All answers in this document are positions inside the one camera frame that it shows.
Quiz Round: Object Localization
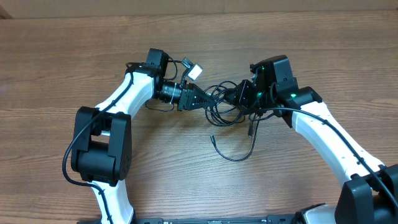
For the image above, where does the black short USB cable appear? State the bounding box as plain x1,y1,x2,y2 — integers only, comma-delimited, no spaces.
210,119,261,162

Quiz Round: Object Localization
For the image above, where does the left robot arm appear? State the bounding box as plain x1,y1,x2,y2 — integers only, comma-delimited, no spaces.
62,49,214,223

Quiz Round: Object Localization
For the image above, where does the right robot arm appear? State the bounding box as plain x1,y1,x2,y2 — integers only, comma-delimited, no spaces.
224,55,397,224

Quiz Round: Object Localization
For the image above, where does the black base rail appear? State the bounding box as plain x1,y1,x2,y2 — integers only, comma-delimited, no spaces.
77,203,354,224

